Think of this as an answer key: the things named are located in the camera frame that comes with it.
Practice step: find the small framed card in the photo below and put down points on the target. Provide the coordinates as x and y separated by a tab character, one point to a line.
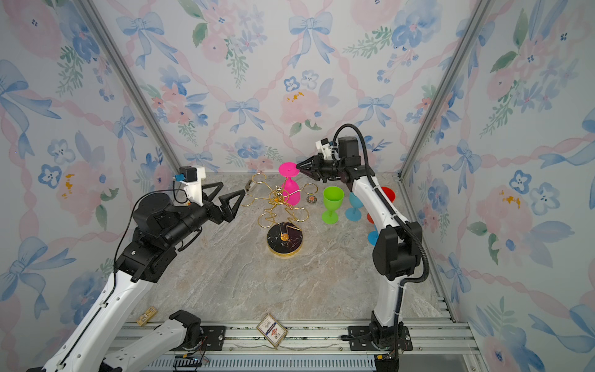
272	330

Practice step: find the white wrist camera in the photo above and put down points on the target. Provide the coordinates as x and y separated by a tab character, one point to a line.
327	150
191	177

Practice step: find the green wine glass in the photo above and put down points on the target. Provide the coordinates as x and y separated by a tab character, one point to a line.
332	198

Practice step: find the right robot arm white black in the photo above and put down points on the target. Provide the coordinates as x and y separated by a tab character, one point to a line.
396	253

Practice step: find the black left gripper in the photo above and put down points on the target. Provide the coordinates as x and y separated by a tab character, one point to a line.
227	213

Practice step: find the aluminium corner post left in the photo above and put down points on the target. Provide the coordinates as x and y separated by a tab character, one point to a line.
92	17

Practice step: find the red wine glass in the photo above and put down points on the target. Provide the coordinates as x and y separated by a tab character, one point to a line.
390	194

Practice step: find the aluminium corner post right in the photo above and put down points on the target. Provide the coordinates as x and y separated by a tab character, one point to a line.
476	21

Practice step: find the light blue wine glass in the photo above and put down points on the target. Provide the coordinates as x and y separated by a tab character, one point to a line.
353	213

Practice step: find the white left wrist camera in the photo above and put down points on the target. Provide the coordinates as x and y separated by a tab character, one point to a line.
191	177

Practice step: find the aluminium corner post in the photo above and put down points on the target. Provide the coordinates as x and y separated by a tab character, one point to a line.
92	17
476	21

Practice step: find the small yellow wooden block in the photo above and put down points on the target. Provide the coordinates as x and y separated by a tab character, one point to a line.
146	316

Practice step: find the cyan wine glass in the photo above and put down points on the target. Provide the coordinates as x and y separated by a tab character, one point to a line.
373	237

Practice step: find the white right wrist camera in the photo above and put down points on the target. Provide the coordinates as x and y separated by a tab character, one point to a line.
327	150

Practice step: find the magenta wine glass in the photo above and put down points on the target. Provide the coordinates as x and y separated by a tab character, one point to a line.
290	188

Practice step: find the gold wire glass rack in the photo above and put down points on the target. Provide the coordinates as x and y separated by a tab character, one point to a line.
281	219

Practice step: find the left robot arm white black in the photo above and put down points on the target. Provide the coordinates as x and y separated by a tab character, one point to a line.
162	231

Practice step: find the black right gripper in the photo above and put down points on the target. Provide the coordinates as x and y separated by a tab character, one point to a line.
317	170

